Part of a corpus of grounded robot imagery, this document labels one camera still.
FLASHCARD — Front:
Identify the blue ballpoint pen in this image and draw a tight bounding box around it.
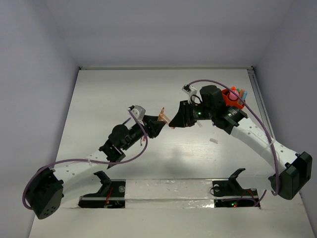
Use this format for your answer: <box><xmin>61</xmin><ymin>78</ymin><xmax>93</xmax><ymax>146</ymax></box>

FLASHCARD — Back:
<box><xmin>140</xmin><ymin>136</ymin><xmax>146</xmax><ymax>146</ymax></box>

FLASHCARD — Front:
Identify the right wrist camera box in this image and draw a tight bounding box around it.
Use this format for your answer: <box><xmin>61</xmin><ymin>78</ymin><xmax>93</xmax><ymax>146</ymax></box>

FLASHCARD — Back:
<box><xmin>182</xmin><ymin>84</ymin><xmax>197</xmax><ymax>104</ymax></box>

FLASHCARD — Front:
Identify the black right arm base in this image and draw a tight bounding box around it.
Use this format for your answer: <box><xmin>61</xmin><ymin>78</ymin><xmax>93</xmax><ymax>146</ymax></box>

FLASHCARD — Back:
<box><xmin>210</xmin><ymin>168</ymin><xmax>260</xmax><ymax>208</ymax></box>

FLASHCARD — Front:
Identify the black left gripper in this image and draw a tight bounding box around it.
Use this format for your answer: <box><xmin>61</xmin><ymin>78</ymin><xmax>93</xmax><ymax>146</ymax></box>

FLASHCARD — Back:
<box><xmin>121</xmin><ymin>115</ymin><xmax>164</xmax><ymax>151</ymax></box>

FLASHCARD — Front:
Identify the peach translucent marker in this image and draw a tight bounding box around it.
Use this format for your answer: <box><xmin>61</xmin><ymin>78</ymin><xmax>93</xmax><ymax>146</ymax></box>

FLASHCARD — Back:
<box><xmin>157</xmin><ymin>107</ymin><xmax>171</xmax><ymax>126</ymax></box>

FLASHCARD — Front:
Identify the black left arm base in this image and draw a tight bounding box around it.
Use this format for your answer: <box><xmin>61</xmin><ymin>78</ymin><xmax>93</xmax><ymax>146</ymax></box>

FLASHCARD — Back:
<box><xmin>78</xmin><ymin>171</ymin><xmax>126</xmax><ymax>209</ymax></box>

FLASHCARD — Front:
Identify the orange round organizer container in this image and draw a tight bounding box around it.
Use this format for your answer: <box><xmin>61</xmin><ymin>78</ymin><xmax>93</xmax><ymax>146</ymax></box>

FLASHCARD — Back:
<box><xmin>222</xmin><ymin>89</ymin><xmax>245</xmax><ymax>109</ymax></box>

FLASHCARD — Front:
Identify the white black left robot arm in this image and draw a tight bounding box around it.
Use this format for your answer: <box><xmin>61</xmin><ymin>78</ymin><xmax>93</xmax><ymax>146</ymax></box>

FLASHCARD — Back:
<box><xmin>22</xmin><ymin>115</ymin><xmax>165</xmax><ymax>220</ymax></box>

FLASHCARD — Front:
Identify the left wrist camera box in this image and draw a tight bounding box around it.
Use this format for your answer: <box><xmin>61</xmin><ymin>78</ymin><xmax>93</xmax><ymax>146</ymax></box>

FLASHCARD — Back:
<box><xmin>128</xmin><ymin>105</ymin><xmax>146</xmax><ymax>121</ymax></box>

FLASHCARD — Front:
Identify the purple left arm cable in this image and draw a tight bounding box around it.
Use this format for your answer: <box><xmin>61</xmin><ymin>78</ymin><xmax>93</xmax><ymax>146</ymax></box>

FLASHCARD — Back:
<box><xmin>22</xmin><ymin>109</ymin><xmax>149</xmax><ymax>211</ymax></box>

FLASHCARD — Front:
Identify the blue tip clear highlighter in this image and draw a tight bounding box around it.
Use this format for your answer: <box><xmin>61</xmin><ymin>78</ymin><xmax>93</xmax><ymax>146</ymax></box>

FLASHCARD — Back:
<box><xmin>239</xmin><ymin>89</ymin><xmax>248</xmax><ymax>105</ymax></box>

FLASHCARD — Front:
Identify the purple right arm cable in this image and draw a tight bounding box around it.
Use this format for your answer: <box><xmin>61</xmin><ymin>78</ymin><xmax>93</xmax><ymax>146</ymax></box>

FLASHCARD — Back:
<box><xmin>188</xmin><ymin>79</ymin><xmax>279</xmax><ymax>207</ymax></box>

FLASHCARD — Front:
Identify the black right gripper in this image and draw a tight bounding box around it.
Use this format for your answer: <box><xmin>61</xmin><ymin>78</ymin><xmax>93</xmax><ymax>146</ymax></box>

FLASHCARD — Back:
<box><xmin>168</xmin><ymin>100</ymin><xmax>215</xmax><ymax>127</ymax></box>

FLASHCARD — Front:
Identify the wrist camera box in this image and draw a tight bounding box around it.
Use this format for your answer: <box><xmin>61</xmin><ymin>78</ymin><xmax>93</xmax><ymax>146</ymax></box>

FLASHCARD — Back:
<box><xmin>182</xmin><ymin>84</ymin><xmax>197</xmax><ymax>104</ymax></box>
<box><xmin>128</xmin><ymin>105</ymin><xmax>146</xmax><ymax>121</ymax></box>

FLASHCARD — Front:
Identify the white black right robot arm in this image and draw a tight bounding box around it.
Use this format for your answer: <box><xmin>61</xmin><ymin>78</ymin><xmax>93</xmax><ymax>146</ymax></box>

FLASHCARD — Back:
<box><xmin>169</xmin><ymin>85</ymin><xmax>313</xmax><ymax>200</ymax></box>

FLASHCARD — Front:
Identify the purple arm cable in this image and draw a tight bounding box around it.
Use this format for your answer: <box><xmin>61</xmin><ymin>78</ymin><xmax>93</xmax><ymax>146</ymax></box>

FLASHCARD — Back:
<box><xmin>188</xmin><ymin>79</ymin><xmax>279</xmax><ymax>207</ymax></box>
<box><xmin>22</xmin><ymin>109</ymin><xmax>149</xmax><ymax>211</ymax></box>

